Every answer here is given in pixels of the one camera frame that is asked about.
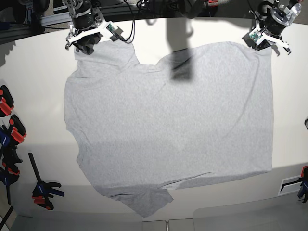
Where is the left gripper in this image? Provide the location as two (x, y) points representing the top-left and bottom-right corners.
(243, 21), (286, 51)

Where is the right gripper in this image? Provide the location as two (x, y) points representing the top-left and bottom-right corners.
(72, 16), (102, 55)

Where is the grey T-shirt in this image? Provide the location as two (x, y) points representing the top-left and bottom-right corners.
(64, 41), (274, 218)

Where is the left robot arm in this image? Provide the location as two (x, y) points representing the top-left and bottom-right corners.
(243, 0), (302, 54)

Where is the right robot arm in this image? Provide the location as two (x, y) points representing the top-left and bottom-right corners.
(63, 0), (103, 55)

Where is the red black clamp upper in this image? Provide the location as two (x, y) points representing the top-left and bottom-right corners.
(0, 85), (14, 117)

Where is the red black clamp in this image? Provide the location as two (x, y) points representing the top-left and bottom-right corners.
(0, 85), (14, 117)
(0, 114), (26, 147)

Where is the red black clamp lower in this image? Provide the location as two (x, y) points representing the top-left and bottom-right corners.
(0, 114), (26, 147)

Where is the blue clamp left edge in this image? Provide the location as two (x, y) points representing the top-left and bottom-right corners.
(0, 125), (22, 205)

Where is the blue clamp edge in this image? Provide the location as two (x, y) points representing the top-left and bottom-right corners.
(0, 125), (22, 205)
(297, 166), (308, 204)

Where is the blue black bar clamp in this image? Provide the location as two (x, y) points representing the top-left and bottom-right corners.
(28, 153), (65, 211)

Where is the blue clamp right edge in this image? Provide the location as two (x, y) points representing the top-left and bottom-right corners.
(297, 166), (308, 204)

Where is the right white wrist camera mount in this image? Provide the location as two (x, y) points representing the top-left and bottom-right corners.
(65, 21), (123, 50)

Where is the black camera cable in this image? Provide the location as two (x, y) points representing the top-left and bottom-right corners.
(120, 0), (137, 44)

